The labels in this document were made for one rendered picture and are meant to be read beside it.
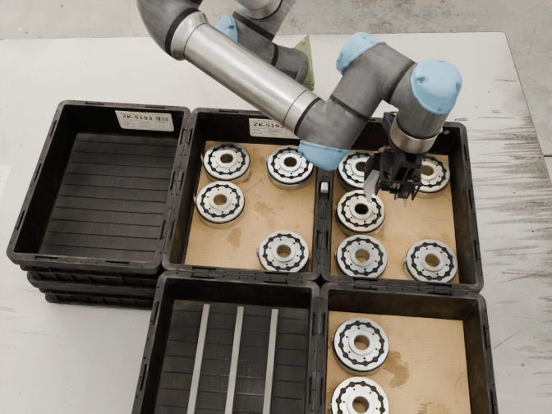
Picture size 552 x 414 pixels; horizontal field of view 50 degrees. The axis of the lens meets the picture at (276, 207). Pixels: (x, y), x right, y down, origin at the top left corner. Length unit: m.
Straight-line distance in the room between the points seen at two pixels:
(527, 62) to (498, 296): 1.71
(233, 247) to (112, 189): 0.31
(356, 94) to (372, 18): 2.05
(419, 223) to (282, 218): 0.29
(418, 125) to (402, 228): 0.39
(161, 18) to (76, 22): 2.02
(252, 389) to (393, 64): 0.62
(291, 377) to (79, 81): 1.05
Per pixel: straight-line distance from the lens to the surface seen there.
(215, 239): 1.27
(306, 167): 1.32
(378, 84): 0.95
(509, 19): 3.15
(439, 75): 0.93
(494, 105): 1.74
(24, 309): 1.45
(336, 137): 0.96
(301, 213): 1.29
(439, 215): 1.33
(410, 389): 1.17
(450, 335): 1.22
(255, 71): 1.01
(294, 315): 1.19
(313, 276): 1.11
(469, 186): 1.27
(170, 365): 1.17
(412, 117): 0.95
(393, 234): 1.29
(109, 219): 1.34
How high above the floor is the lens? 1.94
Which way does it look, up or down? 58 degrees down
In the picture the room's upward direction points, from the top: 1 degrees counter-clockwise
